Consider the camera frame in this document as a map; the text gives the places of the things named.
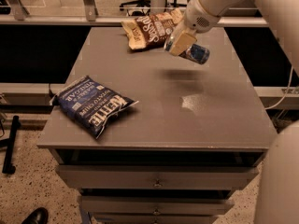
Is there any white cable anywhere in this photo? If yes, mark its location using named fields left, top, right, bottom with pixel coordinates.
left=264, top=65, right=295, bottom=111

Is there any top grey drawer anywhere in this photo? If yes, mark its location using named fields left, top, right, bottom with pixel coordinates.
left=56, top=165, right=258, bottom=190

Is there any grey drawer cabinet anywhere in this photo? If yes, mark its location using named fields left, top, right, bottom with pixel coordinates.
left=39, top=27, right=276, bottom=224

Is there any middle grey drawer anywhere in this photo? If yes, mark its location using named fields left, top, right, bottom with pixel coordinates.
left=78, top=196, right=234, bottom=216

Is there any black shoe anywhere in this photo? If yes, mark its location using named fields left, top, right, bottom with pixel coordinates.
left=21, top=207, right=49, bottom=224

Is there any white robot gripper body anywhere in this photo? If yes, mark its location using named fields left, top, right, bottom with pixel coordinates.
left=184, top=0, right=244, bottom=33

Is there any grey drawer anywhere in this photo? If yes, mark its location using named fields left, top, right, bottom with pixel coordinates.
left=78, top=196, right=234, bottom=216
left=56, top=165, right=258, bottom=190

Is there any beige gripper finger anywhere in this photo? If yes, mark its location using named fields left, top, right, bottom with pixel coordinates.
left=170, top=29, right=197, bottom=56

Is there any blue silver redbull can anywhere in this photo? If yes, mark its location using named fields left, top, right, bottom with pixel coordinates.
left=164, top=31, right=211, bottom=65

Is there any black metal stand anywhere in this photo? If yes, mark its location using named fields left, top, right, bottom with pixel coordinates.
left=0, top=116, right=21, bottom=175

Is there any metal railing frame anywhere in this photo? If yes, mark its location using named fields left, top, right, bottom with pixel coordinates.
left=0, top=0, right=269, bottom=27

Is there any brown sunchips bag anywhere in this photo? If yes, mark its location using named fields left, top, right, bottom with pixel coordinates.
left=121, top=8, right=183, bottom=50

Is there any blue kettle chips bag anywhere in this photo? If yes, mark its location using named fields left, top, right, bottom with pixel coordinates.
left=50, top=76, right=136, bottom=139

